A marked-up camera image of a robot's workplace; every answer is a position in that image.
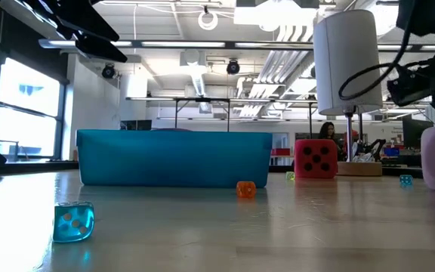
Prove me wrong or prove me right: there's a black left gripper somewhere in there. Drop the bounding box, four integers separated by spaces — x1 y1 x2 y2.
0 0 128 63

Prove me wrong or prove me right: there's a large red foam die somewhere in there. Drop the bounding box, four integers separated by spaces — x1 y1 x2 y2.
293 138 339 180

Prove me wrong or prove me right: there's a blue plastic bin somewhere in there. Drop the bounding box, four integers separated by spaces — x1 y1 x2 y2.
76 128 273 190

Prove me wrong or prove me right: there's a small orange translucent die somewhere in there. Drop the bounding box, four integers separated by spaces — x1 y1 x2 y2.
236 180 258 199

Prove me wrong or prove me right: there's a black computer monitor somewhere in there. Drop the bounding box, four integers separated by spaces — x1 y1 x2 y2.
402 118 434 150

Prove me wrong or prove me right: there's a large bright window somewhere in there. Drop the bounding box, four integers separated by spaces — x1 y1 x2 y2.
0 56 68 162

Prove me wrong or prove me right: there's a dark computer monitor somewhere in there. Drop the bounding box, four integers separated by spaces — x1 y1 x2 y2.
120 119 153 131

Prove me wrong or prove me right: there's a person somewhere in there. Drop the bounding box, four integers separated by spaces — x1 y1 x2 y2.
316 120 346 162

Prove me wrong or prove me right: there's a black metal stand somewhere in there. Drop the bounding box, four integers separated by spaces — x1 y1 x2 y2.
173 96 231 133

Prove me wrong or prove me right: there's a white shade table lamp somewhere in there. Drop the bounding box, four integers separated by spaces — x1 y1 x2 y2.
312 8 384 178

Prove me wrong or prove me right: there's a black dome camera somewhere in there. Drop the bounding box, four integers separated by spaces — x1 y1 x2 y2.
101 63 116 79
226 59 241 76

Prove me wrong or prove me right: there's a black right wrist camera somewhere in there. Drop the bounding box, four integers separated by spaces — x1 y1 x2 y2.
386 64 434 108

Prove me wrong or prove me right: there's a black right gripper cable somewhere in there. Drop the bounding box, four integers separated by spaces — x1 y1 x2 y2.
338 20 435 102

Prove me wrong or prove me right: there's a white hanging ring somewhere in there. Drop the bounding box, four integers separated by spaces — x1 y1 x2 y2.
196 10 220 32

